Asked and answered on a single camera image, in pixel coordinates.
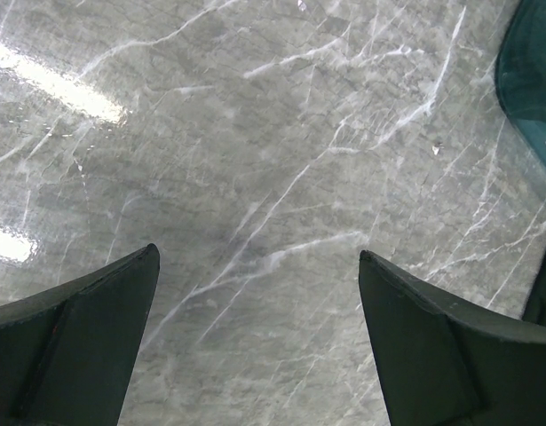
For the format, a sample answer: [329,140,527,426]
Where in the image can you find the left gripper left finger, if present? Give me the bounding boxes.
[0,244,160,425]

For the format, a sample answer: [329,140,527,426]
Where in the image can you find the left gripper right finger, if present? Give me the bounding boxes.
[359,251,546,425]

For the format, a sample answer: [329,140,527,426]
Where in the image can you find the black t shirt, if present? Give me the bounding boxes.
[521,251,546,327]

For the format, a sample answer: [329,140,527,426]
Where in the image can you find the teal plastic basket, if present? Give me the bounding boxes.
[495,0,546,168]

